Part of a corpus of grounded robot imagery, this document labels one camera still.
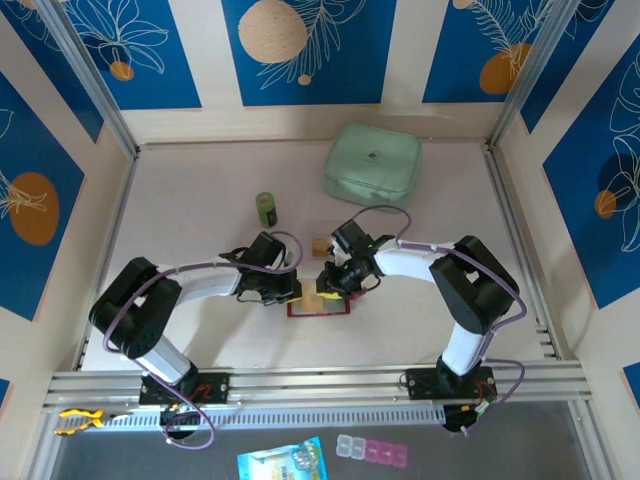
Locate red leather card holder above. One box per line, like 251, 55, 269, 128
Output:
285, 292, 365, 320

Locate clear plastic box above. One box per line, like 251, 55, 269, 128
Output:
308, 221, 347, 261

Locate green cylindrical bottle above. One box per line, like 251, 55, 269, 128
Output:
254, 191, 280, 230

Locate mint green zip case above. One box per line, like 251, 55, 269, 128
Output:
322, 122, 424, 214

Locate blue snack packet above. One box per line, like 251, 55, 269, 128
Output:
236, 435, 329, 480

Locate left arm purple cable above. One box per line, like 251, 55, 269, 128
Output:
102, 229, 305, 451

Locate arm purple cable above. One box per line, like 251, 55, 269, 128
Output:
102, 229, 305, 451
347, 205, 527, 436

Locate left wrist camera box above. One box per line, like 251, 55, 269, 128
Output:
247, 231, 296, 269

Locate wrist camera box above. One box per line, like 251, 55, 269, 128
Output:
247, 231, 296, 269
330, 218, 374, 259

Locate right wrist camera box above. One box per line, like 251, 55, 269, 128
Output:
330, 218, 374, 259

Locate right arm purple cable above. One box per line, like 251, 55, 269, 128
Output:
347, 205, 527, 436

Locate aluminium frame rail wide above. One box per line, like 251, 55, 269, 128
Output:
43, 360, 596, 409

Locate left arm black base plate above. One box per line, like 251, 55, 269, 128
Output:
138, 370, 231, 405

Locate white slotted cable duct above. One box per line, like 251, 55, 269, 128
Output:
42, 403, 447, 432

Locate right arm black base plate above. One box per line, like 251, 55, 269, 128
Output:
404, 367, 499, 401

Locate aluminium side rail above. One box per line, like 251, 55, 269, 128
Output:
483, 143, 561, 360
74, 149, 141, 372

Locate yellow handled pliers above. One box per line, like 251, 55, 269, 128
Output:
54, 407, 134, 436

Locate aluminium corner post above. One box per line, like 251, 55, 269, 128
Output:
37, 0, 140, 157
487, 0, 576, 149

